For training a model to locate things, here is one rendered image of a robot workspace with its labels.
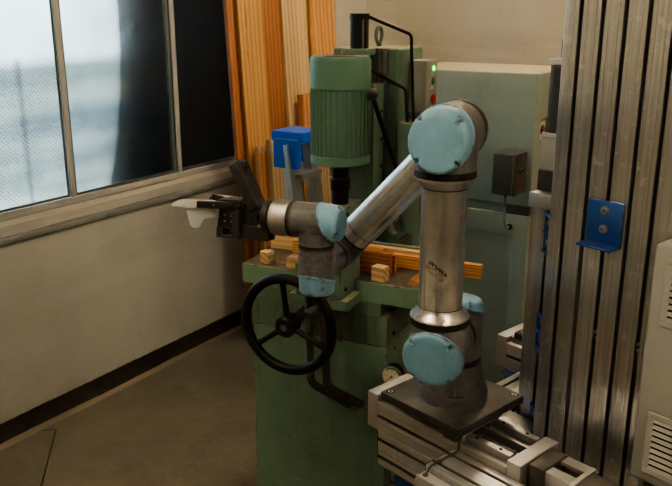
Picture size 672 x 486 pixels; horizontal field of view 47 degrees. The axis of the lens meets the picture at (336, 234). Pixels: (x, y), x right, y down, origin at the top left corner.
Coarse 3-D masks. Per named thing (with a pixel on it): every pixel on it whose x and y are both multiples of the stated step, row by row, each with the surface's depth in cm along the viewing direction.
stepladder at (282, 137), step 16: (288, 128) 321; (304, 128) 321; (288, 144) 312; (304, 144) 326; (288, 160) 313; (304, 160) 328; (288, 176) 314; (304, 176) 316; (288, 192) 318; (320, 192) 332
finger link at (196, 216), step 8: (184, 200) 160; (192, 200) 160; (200, 200) 160; (208, 200) 161; (192, 208) 160; (200, 208) 160; (192, 216) 160; (200, 216) 161; (208, 216) 161; (192, 224) 161; (200, 224) 161
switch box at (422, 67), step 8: (416, 64) 239; (424, 64) 238; (432, 64) 242; (416, 72) 240; (424, 72) 239; (416, 80) 241; (424, 80) 239; (416, 88) 241; (424, 88) 240; (416, 96) 242; (424, 96) 241; (408, 104) 244; (416, 104) 242; (424, 104) 241; (416, 112) 243
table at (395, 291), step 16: (256, 256) 239; (256, 272) 231; (272, 272) 229; (288, 272) 226; (400, 272) 224; (416, 272) 224; (288, 288) 228; (368, 288) 216; (384, 288) 214; (400, 288) 212; (416, 288) 211; (336, 304) 211; (352, 304) 213; (384, 304) 215; (400, 304) 213; (416, 304) 211
